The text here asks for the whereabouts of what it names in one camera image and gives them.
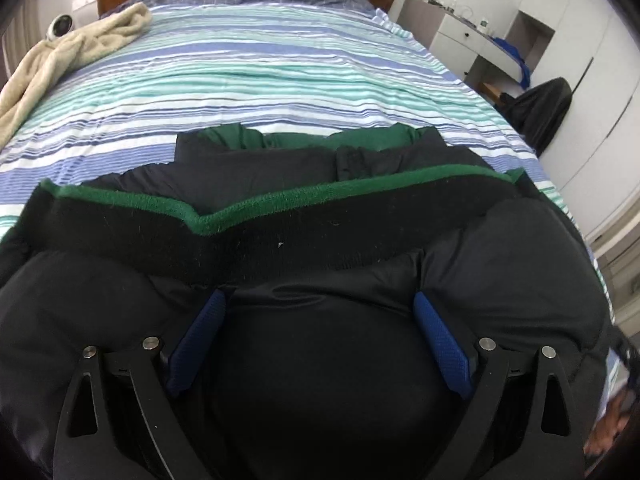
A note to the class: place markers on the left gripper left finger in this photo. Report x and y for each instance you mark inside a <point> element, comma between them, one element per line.
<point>118,419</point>

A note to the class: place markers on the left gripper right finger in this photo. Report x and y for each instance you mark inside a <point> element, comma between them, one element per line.
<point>519,420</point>

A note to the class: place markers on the black puffer jacket green lining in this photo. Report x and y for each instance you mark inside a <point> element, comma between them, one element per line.
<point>320,369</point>

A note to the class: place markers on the black clothes on chair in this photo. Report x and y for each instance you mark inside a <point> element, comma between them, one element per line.
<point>536,115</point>

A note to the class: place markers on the person's right hand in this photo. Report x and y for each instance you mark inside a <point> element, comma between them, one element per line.
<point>616,418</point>

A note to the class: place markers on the striped blue green bedspread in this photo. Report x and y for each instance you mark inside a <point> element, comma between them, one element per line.
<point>273,68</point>

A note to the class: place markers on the wooden stool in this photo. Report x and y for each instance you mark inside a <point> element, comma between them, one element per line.
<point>492,93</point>

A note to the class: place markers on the beige garment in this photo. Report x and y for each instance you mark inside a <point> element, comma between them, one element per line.
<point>49,60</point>

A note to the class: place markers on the blue cloth on desk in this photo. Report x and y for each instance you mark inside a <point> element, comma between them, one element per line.
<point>515,53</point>

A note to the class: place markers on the white desk with drawer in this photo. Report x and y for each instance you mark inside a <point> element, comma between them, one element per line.
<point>468,54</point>

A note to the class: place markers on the white round camera device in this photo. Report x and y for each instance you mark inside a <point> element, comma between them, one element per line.
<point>59,27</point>

